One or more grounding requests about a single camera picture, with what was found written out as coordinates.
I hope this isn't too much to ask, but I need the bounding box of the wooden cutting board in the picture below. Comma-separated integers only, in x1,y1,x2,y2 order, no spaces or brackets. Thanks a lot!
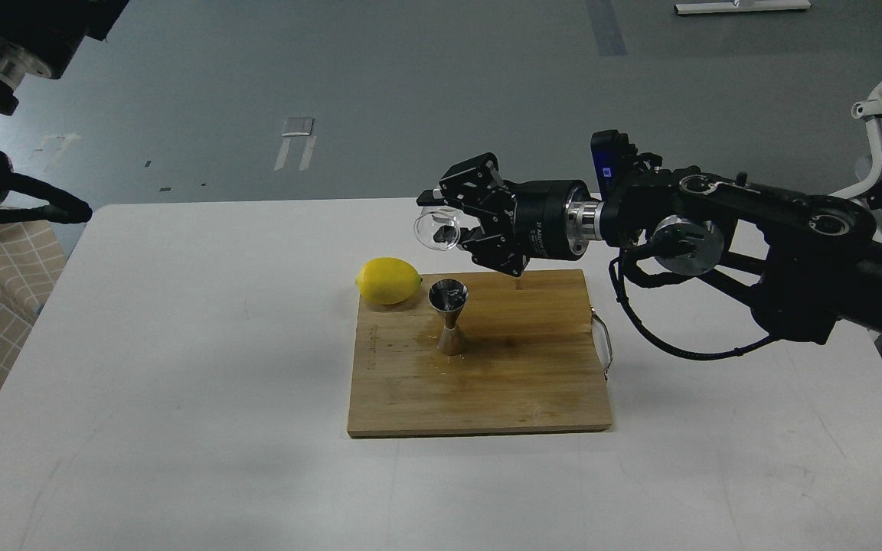
347,269,613,439

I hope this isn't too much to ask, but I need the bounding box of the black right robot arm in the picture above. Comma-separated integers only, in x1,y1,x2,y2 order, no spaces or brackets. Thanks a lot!
416,130,882,360

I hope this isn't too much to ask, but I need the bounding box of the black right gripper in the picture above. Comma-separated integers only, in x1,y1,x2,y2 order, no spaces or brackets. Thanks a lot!
416,152,593,278

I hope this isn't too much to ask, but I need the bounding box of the white floor rail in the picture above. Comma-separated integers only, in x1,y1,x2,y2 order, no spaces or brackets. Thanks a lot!
673,0,812,15

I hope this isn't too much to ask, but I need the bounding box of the yellow lemon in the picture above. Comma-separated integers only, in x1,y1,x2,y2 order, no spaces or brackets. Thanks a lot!
354,257,423,305

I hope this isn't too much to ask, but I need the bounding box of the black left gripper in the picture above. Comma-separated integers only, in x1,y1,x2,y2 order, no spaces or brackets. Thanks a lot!
0,1,129,80

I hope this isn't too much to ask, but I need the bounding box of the steel double jigger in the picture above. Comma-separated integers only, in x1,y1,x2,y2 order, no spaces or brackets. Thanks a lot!
427,278,469,356

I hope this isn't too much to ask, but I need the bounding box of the clear glass cup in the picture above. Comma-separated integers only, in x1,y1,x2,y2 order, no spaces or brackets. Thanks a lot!
413,206,462,251

